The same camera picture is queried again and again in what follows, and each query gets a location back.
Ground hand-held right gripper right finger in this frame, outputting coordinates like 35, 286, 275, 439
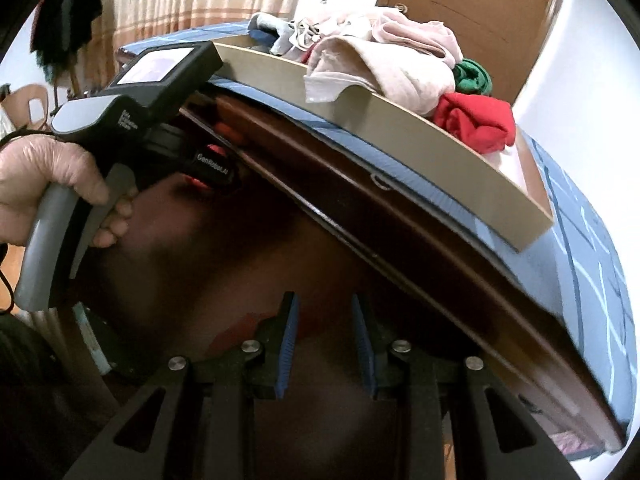
350, 292, 591, 480

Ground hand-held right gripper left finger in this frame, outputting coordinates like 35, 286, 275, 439
65, 290, 301, 480

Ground bright red underwear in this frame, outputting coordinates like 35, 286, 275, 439
182, 144, 229, 191

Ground brown wooden drawer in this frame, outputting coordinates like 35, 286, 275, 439
75, 180, 451, 411

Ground grey and navy sock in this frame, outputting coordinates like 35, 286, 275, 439
247, 12, 297, 57

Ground grey striped underwear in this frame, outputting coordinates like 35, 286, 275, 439
289, 16, 327, 52

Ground beige wooden tray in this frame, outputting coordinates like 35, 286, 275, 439
212, 7, 556, 253

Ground beige underwear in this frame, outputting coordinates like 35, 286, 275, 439
320, 11, 381, 42

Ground cream dotted underwear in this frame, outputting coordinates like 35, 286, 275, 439
304, 35, 457, 117

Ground red knotted underwear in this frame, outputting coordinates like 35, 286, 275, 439
432, 92, 517, 156

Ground pale pink underwear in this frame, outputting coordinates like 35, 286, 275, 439
370, 10, 464, 67

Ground green underwear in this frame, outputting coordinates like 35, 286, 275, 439
452, 58, 494, 96

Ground person's left hand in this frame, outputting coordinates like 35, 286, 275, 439
0, 135, 134, 248

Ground dark hanging clothes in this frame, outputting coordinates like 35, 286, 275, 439
30, 0, 104, 82

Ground pink lace table cover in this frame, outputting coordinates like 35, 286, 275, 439
544, 429, 602, 462

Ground blue plaid tablecloth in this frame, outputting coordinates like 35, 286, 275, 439
120, 20, 632, 423

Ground brown wooden door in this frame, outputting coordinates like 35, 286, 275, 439
375, 0, 571, 106

